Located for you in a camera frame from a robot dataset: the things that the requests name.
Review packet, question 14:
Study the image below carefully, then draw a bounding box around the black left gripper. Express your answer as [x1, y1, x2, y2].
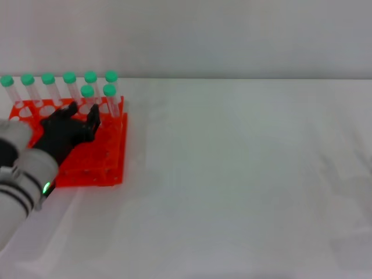
[31, 101, 102, 169]

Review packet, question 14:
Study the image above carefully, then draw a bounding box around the green-capped clear test tube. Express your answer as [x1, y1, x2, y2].
[63, 71, 82, 105]
[0, 75, 24, 108]
[20, 73, 43, 107]
[84, 70, 101, 104]
[103, 84, 121, 119]
[105, 70, 120, 88]
[41, 72, 62, 107]
[80, 85, 98, 113]

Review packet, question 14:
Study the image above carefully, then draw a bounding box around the orange plastic test tube rack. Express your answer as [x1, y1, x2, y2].
[8, 95, 128, 188]

